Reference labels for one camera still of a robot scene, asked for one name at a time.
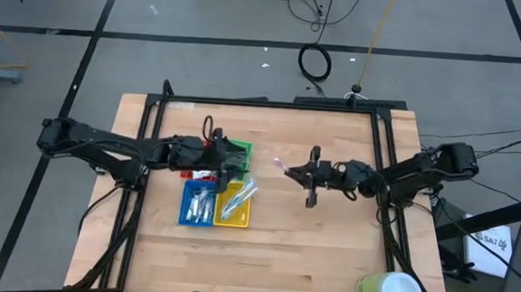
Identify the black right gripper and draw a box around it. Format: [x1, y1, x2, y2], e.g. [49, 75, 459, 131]
[282, 144, 365, 212]

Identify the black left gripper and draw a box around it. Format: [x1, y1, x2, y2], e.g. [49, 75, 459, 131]
[166, 124, 251, 195]

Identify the bag of black items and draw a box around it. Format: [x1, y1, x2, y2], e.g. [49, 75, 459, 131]
[224, 144, 251, 173]

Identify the bag of white cotton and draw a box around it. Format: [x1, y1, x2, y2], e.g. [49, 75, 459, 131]
[190, 169, 217, 182]

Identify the bagged orange white toothbrush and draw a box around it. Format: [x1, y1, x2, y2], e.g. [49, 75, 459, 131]
[272, 156, 291, 173]

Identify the pile of clear packets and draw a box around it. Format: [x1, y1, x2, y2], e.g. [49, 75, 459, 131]
[219, 174, 260, 223]

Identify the green plastic basket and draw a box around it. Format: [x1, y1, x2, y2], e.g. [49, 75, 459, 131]
[217, 137, 254, 183]

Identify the red plastic basket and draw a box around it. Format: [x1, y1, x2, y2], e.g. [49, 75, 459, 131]
[179, 137, 221, 184]

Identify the blue plastic basket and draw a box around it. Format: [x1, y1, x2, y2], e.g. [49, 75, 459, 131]
[177, 178, 219, 229]

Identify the yellow plastic basket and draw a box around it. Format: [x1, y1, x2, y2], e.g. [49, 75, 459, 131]
[213, 179, 253, 230]

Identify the white tape strip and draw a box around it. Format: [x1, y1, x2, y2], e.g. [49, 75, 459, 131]
[166, 99, 196, 112]

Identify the black flat bar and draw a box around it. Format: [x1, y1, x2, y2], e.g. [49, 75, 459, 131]
[293, 94, 408, 112]

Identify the black diagonal beam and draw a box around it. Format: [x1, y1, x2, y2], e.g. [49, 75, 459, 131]
[435, 187, 521, 247]

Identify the white cardboard box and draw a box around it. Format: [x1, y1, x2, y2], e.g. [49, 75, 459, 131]
[460, 213, 516, 280]

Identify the black metal table frame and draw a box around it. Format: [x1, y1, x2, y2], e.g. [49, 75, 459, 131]
[63, 73, 462, 292]

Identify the black coiled floor cable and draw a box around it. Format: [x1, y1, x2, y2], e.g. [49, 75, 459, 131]
[295, 0, 338, 98]

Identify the yellow hanging cable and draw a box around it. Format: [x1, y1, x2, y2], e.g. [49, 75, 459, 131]
[356, 0, 400, 89]

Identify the yellow floor cable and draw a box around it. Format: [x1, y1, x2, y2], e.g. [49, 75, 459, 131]
[0, 10, 33, 72]

